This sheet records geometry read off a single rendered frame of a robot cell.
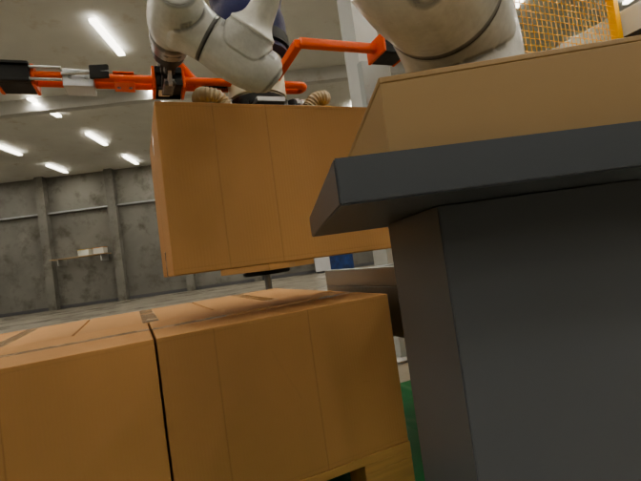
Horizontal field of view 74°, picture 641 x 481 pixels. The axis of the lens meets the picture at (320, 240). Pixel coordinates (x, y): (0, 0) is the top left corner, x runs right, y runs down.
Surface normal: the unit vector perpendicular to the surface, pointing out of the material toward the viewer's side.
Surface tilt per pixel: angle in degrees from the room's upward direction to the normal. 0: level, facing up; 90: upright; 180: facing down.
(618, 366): 90
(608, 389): 90
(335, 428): 90
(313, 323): 90
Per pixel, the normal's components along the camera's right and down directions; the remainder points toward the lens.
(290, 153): 0.40, -0.09
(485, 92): 0.07, -0.04
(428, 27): 0.10, 0.99
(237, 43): 0.15, 0.29
